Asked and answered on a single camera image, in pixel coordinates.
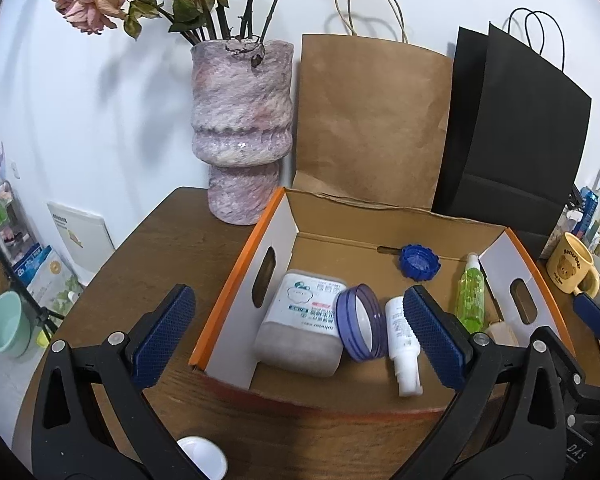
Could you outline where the white square jar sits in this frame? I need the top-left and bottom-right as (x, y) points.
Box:
(254, 269), (348, 378)

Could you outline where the metal storage shelf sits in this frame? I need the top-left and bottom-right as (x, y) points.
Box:
(0, 180), (41, 271)

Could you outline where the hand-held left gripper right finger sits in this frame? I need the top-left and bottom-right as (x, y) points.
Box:
(395, 285), (568, 480)

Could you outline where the white green printed package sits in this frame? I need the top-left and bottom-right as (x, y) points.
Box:
(27, 250), (83, 311)

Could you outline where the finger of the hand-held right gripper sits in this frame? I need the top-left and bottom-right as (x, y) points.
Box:
(573, 292), (600, 336)

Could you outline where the pink purple textured vase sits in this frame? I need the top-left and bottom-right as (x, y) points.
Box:
(190, 38), (295, 225)

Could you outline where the orange cardboard box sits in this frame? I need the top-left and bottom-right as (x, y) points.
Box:
(187, 186), (578, 413)

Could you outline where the white round lid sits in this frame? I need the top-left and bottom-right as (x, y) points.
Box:
(176, 436), (228, 480)

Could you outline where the blue scalloped lid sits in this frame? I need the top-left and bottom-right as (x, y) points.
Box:
(398, 244), (440, 281)

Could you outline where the clear oats jar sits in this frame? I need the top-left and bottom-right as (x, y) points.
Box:
(540, 205), (571, 261)

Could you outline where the brown paper bag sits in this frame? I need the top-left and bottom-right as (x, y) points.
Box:
(292, 0), (455, 211)

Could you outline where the yellow bear mug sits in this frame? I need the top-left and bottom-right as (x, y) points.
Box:
(546, 232), (600, 298)

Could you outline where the green spray bottle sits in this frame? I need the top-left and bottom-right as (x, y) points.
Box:
(455, 252), (487, 333)

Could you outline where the dried rose bouquet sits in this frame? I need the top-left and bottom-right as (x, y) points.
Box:
(50, 0), (296, 68)

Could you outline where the blue white package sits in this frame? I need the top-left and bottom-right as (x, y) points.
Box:
(11, 245), (56, 286)

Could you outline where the mint green bowl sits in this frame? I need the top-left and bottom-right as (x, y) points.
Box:
(0, 291), (31, 358)

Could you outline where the white flat board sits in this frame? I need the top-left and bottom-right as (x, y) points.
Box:
(46, 201), (116, 281)

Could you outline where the black paper bag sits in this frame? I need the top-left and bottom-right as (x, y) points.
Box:
(431, 7), (592, 236)

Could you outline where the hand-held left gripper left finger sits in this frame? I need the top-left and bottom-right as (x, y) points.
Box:
(31, 284), (203, 480)

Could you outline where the blue drink can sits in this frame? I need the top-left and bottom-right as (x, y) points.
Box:
(577, 186), (600, 233)

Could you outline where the white spray bottle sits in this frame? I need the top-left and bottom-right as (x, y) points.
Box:
(385, 296), (424, 397)

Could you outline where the black light stand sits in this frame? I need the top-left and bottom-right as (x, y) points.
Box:
(0, 205), (66, 336)

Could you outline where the purple round jar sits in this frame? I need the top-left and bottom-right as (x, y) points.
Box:
(334, 284), (388, 362)

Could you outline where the beige small bottle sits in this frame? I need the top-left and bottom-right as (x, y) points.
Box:
(485, 321), (519, 347)

